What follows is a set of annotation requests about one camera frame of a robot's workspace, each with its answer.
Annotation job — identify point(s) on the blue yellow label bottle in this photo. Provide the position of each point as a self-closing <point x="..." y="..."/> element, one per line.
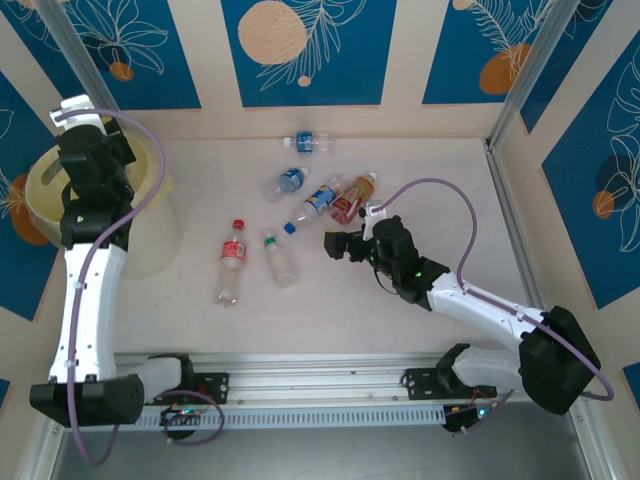
<point x="320" y="197"/>

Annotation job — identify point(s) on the red cap cola bottle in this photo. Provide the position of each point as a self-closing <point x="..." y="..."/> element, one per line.
<point x="234" y="252"/>

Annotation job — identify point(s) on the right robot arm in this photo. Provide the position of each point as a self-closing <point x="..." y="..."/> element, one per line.
<point x="480" y="305"/>

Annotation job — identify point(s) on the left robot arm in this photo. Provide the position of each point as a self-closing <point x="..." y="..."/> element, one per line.
<point x="85" y="310"/>

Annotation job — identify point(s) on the clear plastic bin liner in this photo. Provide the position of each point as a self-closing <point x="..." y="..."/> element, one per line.
<point x="165" y="185"/>

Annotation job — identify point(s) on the cream plastic bin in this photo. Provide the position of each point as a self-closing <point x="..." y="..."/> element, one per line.
<point x="150" y="240"/>

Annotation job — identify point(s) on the red label tea bottle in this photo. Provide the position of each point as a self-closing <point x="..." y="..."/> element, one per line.
<point x="352" y="195"/>

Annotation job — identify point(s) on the blue label water bottle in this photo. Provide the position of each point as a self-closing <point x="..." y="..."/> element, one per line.
<point x="290" y="181"/>
<point x="305" y="141"/>

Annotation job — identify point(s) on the small circuit board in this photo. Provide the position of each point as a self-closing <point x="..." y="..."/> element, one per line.
<point x="470" y="416"/>
<point x="182" y="414"/>

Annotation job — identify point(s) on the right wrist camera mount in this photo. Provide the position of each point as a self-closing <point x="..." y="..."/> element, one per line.
<point x="372" y="210"/>

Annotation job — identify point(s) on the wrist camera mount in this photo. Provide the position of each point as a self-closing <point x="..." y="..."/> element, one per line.
<point x="372" y="210"/>
<point x="75" y="107"/>

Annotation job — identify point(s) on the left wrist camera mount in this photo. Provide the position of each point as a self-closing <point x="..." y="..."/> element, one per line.
<point x="75" y="107"/>

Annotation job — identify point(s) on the aluminium corner post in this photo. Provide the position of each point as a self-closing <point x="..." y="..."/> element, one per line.
<point x="530" y="65"/>
<point x="80" y="60"/>

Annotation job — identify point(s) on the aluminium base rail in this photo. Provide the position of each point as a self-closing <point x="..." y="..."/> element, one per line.
<point x="320" y="372"/>

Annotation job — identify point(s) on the aluminium side rail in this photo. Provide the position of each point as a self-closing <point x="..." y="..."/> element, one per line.
<point x="502" y="185"/>

